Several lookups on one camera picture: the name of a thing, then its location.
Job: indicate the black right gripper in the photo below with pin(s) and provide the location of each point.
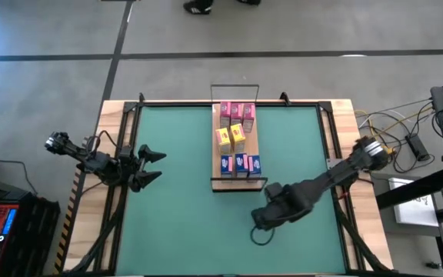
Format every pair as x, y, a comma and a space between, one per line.
283, 213

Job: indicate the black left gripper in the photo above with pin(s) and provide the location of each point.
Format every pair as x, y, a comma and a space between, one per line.
131, 169

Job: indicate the Frosted Flakes cereal box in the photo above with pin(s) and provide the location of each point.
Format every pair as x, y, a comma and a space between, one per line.
241, 163
226, 164
254, 164

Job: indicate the yellow Corn Pops box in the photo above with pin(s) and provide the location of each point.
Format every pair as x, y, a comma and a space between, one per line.
223, 138
238, 134

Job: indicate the purple Raisin Bran box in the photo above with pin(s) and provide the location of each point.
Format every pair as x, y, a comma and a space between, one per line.
225, 111
248, 113
237, 111

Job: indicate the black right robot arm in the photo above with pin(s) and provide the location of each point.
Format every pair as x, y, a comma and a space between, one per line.
340, 177

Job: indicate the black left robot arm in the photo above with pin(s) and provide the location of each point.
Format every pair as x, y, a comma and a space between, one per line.
87, 159

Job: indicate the wooden shelf board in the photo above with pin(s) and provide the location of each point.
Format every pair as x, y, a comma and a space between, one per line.
253, 144

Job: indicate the green table mat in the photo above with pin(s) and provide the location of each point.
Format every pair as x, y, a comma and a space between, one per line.
187, 215

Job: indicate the yellow black hazard strip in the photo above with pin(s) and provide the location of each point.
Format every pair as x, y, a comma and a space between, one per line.
62, 246

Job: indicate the white board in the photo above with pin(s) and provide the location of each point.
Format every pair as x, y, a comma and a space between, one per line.
414, 211

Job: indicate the black equipment case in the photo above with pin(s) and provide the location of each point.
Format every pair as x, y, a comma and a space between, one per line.
40, 246

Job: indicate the black metal beam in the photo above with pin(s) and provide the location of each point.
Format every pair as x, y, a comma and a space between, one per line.
417, 189

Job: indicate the small black object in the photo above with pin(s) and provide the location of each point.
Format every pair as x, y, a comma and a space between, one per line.
433, 265

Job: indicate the person's shoe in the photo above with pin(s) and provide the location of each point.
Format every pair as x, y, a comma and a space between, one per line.
249, 2
198, 7

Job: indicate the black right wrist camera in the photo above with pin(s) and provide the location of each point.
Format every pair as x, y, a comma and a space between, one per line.
274, 191

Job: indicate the black metal shelf frame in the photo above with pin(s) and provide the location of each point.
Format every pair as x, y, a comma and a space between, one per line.
235, 85
237, 178

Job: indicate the black aluminium table frame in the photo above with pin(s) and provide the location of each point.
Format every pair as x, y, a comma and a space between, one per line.
175, 104

